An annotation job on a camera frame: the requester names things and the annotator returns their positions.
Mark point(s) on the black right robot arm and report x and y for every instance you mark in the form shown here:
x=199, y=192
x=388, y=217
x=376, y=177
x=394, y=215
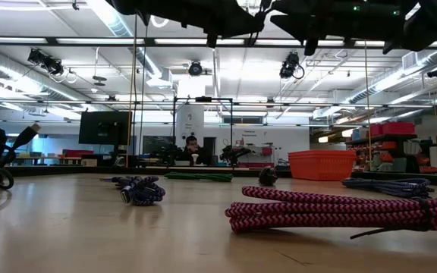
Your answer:
x=431, y=22

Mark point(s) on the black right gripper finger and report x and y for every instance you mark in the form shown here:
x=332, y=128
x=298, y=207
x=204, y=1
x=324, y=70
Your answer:
x=292, y=12
x=300, y=27

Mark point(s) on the storage shelf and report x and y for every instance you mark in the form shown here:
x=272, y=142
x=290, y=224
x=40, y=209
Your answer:
x=393, y=137

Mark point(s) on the red tray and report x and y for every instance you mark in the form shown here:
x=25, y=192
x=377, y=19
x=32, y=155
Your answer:
x=78, y=152

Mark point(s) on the black background robot arm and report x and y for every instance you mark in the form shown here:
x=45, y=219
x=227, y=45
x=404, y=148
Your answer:
x=169, y=155
x=233, y=153

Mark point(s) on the silver ceiling duct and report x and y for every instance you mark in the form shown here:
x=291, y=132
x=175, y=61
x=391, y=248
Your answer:
x=118, y=24
x=13, y=76
x=393, y=77

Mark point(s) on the orange plastic basket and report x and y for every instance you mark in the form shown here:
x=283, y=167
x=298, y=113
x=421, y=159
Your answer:
x=321, y=167

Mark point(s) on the black table frame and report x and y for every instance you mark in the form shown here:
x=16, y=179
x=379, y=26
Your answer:
x=89, y=170

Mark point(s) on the black background frame stand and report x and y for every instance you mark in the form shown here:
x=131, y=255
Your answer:
x=203, y=99

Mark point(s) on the dark display screen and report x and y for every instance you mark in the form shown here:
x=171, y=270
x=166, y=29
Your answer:
x=158, y=144

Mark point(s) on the red storage bins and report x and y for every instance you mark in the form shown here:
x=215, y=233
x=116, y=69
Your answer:
x=397, y=128

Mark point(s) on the black beam with light strips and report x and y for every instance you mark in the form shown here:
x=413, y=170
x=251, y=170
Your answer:
x=97, y=41

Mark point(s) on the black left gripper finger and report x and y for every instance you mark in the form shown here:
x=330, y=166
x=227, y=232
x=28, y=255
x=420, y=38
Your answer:
x=252, y=15
x=250, y=26

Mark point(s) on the black ceiling camera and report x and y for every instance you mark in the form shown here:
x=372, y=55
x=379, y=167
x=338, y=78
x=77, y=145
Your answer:
x=46, y=62
x=290, y=66
x=195, y=69
x=436, y=72

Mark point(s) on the white pillar with sign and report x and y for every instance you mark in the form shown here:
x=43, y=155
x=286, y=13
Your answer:
x=190, y=125

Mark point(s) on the black monitor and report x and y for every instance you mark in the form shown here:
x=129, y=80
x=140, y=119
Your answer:
x=104, y=127

